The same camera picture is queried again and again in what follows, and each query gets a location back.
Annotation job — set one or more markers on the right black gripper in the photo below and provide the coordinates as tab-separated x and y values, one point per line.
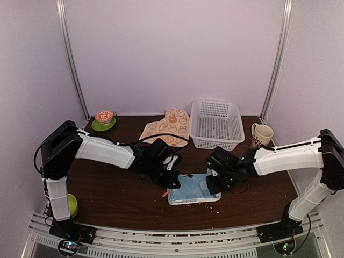
213	188

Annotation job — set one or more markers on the lime green bowl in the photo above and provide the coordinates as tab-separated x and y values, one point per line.
73	205

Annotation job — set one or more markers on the green saucer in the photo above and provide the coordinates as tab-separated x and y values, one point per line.
96	126

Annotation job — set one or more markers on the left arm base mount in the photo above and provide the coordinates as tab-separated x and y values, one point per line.
78	233

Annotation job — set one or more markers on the left aluminium frame post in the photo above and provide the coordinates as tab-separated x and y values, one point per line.
60	4

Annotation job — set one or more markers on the right aluminium frame post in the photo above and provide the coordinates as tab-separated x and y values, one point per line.
277	66

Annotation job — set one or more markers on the blue polka dot towel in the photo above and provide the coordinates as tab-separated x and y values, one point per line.
193	190

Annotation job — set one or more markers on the aluminium frame post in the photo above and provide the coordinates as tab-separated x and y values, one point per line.
60	4
277	66

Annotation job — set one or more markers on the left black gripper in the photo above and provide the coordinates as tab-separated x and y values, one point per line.
169	183

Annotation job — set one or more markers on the red patterned small bowl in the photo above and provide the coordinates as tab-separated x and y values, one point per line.
104	117

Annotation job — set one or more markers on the beige patterned mug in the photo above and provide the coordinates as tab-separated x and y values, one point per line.
261	135

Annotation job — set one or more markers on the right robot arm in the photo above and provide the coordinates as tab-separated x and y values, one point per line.
323	152

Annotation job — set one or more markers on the white plastic basket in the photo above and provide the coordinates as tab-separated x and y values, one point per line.
215	123

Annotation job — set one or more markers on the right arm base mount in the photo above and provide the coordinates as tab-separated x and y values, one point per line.
277	231

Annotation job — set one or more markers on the beige bunny print towel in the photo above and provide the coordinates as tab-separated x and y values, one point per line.
175	125

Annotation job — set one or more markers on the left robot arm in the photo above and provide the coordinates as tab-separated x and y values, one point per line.
56	154

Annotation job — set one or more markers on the front aluminium rail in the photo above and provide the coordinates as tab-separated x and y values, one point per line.
226	242

